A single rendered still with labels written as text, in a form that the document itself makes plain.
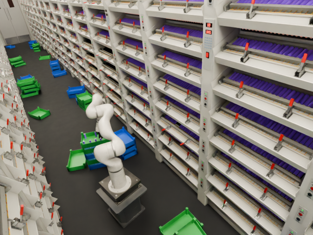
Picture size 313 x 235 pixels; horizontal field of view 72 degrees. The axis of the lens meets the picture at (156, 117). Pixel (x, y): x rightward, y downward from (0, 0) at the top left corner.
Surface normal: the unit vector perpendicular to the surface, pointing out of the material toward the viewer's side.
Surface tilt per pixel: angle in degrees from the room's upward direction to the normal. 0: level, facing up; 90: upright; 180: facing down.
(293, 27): 112
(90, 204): 0
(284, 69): 22
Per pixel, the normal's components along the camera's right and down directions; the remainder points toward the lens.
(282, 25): -0.73, 0.65
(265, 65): -0.39, -0.64
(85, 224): -0.08, -0.83
